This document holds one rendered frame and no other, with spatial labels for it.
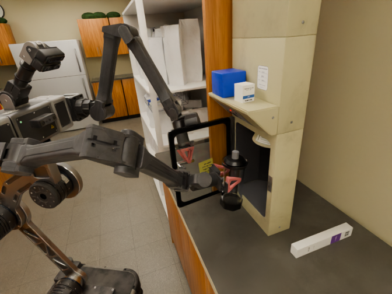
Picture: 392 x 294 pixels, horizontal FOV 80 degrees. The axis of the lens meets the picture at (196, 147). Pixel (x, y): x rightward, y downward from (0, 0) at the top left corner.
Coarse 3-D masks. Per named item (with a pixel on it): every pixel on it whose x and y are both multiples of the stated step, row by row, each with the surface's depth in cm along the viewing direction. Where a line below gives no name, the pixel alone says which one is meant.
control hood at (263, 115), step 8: (216, 96) 92; (224, 104) 90; (232, 104) 81; (240, 104) 79; (248, 104) 79; (256, 104) 78; (264, 104) 77; (272, 104) 77; (240, 112) 78; (248, 112) 72; (256, 112) 73; (264, 112) 74; (272, 112) 75; (248, 120) 82; (256, 120) 74; (264, 120) 75; (272, 120) 76; (264, 128) 76; (272, 128) 77
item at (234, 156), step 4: (232, 152) 95; (236, 152) 95; (228, 156) 98; (232, 156) 96; (236, 156) 95; (240, 156) 98; (224, 160) 97; (228, 160) 95; (232, 160) 95; (236, 160) 95; (240, 160) 95; (244, 160) 96; (232, 164) 94; (236, 164) 94; (240, 164) 94
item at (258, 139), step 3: (255, 135) 97; (258, 135) 95; (255, 138) 96; (258, 138) 94; (261, 138) 93; (264, 138) 92; (255, 141) 96; (258, 141) 94; (261, 141) 93; (264, 141) 92; (267, 141) 91; (258, 144) 94; (261, 144) 93; (264, 144) 92; (267, 144) 91; (267, 147) 91; (270, 147) 91
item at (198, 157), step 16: (208, 128) 103; (224, 128) 107; (176, 144) 99; (192, 144) 102; (208, 144) 106; (224, 144) 110; (192, 160) 106; (208, 160) 110; (192, 192) 112; (208, 192) 117
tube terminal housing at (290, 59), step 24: (240, 48) 89; (264, 48) 76; (288, 48) 68; (312, 48) 71; (288, 72) 71; (264, 96) 81; (288, 96) 75; (240, 120) 101; (288, 120) 78; (288, 144) 83; (288, 168) 88; (288, 192) 93; (288, 216) 99
